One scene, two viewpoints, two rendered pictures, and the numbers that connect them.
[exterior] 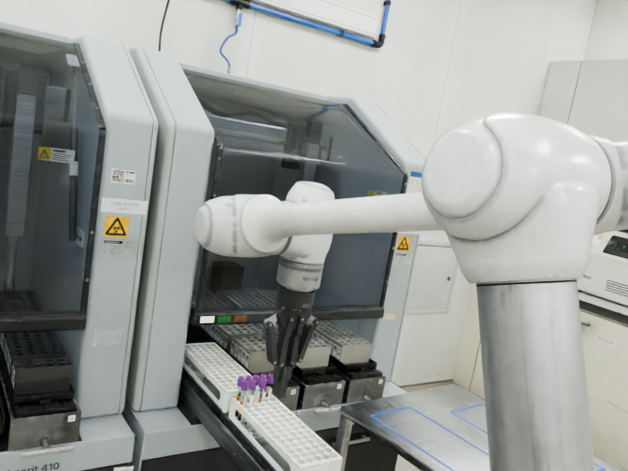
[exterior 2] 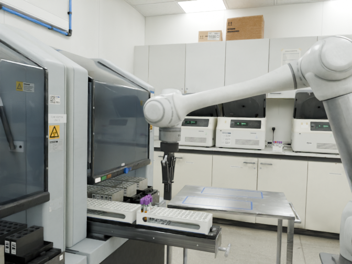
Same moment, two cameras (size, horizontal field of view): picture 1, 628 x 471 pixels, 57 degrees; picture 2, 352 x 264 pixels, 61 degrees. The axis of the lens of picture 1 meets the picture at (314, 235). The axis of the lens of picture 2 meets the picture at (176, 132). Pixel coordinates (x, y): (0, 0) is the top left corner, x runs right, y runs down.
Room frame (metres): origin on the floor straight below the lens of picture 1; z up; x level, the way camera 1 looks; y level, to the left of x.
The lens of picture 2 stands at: (0.17, 0.72, 1.26)
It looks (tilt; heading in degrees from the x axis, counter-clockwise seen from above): 3 degrees down; 323
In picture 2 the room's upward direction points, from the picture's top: 1 degrees clockwise
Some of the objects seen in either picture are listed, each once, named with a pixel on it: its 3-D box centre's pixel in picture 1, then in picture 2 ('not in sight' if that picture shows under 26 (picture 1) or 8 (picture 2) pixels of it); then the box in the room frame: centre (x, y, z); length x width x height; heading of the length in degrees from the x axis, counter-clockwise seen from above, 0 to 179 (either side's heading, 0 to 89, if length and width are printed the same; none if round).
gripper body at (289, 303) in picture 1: (293, 307); (168, 153); (1.15, 0.02, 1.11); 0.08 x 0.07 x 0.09; 125
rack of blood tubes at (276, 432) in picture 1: (280, 438); (174, 220); (1.13, 0.00, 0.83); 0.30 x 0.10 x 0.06; 35
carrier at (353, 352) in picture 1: (353, 352); (142, 184); (1.68, -0.18, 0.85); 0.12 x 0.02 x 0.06; 124
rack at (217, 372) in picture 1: (218, 376); (106, 210); (1.39, 0.18, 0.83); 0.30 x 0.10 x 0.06; 35
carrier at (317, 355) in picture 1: (311, 356); (130, 190); (1.59, -0.05, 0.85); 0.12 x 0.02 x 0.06; 124
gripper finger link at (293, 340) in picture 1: (293, 338); (169, 168); (1.16, 0.01, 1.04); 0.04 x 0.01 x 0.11; 35
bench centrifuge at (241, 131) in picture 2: not in sight; (242, 119); (2.61, -2.14, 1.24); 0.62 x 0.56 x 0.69; 125
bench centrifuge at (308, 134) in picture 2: not in sight; (318, 120); (1.91, -2.63, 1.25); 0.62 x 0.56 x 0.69; 124
